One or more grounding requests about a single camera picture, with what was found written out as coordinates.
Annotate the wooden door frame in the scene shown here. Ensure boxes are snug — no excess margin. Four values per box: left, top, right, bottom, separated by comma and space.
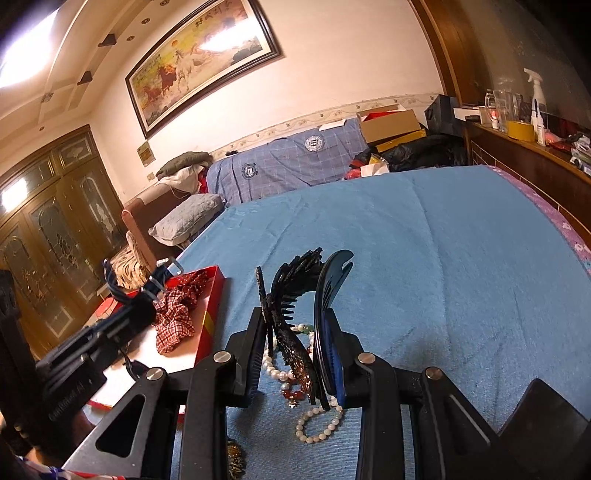
409, 0, 490, 107

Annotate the white spray bottle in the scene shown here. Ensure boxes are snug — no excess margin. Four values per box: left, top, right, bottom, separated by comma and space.
524, 68, 548, 125

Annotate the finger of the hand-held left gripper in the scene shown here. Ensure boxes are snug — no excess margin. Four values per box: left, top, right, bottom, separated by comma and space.
85, 295, 158, 344

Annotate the red bead bracelet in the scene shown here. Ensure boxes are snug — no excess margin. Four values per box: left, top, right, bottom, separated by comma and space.
281, 385, 310, 409

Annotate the gold brown patterned bangle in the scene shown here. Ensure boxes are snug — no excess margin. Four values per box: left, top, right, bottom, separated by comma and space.
226, 440, 247, 480

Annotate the carved wooden wardrobe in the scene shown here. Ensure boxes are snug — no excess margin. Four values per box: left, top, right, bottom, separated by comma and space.
0, 124, 125, 361

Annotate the black rhinestone hair clip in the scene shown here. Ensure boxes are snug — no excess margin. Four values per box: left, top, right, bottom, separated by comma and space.
255, 247, 355, 412

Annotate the blue plaid sofa cover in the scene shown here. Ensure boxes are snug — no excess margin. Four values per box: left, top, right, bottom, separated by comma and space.
205, 117, 370, 206

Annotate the grey pillow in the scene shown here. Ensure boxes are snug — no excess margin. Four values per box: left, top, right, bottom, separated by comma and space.
148, 193, 225, 245

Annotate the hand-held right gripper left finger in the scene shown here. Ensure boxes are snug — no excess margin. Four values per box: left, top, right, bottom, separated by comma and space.
62, 305, 271, 480

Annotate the olive garment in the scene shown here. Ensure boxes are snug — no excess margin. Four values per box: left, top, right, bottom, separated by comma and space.
156, 151, 213, 181

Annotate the white cloth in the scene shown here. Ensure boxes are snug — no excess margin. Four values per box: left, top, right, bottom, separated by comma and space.
159, 166, 204, 192

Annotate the framed horse painting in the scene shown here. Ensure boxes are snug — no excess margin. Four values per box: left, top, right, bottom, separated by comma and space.
124, 0, 283, 139

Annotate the flat yellow box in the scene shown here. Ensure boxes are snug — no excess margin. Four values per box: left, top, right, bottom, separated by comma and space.
375, 130, 428, 153

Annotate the navy striped strap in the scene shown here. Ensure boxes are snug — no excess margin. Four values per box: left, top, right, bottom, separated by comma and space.
102, 256, 185, 301

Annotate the red box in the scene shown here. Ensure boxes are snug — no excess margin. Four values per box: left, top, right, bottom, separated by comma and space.
83, 265, 227, 416

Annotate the red white blue band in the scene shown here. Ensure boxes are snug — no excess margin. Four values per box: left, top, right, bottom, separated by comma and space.
18, 462, 93, 480

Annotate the ceiling light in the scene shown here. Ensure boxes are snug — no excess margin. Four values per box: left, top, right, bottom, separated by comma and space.
0, 9, 58, 90

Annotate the blue blanket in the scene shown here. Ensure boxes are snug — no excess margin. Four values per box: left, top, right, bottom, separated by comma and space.
171, 165, 591, 480

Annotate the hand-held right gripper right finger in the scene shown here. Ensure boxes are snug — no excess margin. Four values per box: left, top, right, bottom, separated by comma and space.
314, 307, 504, 480

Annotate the wooden headboard shelf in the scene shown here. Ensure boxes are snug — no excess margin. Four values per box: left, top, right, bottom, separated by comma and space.
464, 117, 591, 250

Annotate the brown cardboard box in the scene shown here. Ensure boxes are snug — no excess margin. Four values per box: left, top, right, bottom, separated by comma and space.
356, 105, 423, 145

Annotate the black bag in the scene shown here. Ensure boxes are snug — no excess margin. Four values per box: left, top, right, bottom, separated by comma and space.
383, 134, 467, 174

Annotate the red plaid scrunchie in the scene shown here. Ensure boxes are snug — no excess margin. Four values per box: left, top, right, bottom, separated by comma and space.
152, 271, 209, 355

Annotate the red bag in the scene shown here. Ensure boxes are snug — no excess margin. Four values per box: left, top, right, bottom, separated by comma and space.
344, 152, 384, 183

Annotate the assorted shelf clutter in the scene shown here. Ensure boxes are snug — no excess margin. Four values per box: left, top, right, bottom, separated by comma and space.
545, 117, 591, 174

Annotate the brown armchair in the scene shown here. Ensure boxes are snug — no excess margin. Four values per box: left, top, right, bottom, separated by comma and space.
121, 182, 195, 273

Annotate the clear glass pitcher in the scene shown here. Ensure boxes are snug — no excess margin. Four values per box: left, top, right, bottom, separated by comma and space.
484, 88, 525, 123

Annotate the brown patterned cloth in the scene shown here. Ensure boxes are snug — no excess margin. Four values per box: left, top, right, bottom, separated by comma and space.
111, 244, 153, 289

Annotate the black box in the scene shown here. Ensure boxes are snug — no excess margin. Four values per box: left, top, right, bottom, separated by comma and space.
425, 95, 460, 134

